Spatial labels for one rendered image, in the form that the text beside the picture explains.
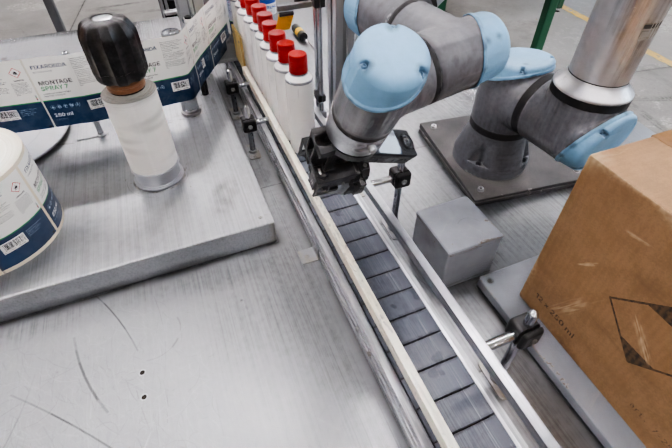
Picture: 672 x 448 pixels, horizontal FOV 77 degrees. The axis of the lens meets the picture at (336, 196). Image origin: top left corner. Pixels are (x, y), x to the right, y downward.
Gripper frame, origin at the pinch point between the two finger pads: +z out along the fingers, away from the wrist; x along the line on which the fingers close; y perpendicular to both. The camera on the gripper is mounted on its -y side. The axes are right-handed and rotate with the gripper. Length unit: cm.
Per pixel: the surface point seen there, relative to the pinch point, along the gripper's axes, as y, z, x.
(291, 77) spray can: 1.8, -0.8, -21.1
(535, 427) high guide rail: -2.6, -24.0, 36.0
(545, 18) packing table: -176, 98, -90
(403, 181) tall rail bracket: -8.7, -5.1, 4.0
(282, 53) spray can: 1.8, -0.5, -26.5
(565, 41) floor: -277, 177, -119
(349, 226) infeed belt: 0.2, 2.1, 7.1
